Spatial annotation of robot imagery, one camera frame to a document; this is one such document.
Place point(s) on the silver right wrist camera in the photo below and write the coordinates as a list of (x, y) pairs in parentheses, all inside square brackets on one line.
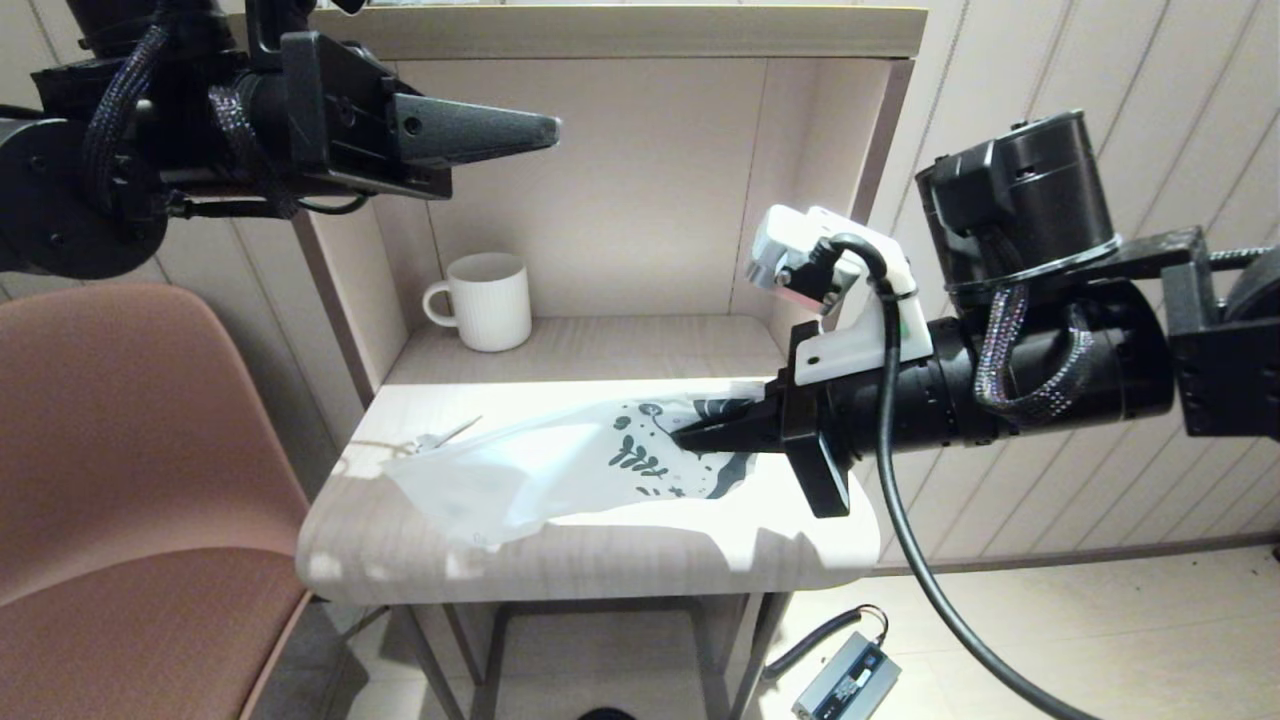
[(780, 250)]

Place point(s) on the white floral plastic bag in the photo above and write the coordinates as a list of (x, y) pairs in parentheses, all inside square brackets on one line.
[(520, 470)]

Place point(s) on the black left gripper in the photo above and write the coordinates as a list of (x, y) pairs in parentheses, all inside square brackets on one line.
[(340, 120)]

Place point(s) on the black braided left arm sleeve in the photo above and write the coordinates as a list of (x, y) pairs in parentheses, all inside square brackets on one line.
[(115, 95)]

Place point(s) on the white ribbed mug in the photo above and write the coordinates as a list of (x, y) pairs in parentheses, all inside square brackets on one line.
[(492, 305)]

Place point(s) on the pink brown chair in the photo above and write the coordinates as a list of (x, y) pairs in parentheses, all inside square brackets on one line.
[(130, 450)]

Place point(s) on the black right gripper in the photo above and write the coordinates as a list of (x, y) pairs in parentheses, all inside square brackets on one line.
[(940, 400)]

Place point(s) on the black braided right arm sleeve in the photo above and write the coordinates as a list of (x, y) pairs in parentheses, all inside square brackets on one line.
[(998, 340)]

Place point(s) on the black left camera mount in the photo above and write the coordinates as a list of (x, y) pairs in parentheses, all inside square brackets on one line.
[(265, 30)]

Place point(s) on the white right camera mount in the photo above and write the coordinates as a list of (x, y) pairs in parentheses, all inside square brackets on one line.
[(850, 345)]

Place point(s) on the black braided arm sleeve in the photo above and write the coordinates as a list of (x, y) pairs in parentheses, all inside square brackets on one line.
[(115, 95), (998, 340)]

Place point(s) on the grey power supply box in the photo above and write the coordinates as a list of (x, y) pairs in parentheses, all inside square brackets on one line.
[(845, 680)]

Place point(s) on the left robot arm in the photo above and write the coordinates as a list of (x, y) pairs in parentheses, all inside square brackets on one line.
[(60, 190)]

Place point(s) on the light wood shelf desk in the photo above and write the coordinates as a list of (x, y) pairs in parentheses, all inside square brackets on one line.
[(620, 200)]

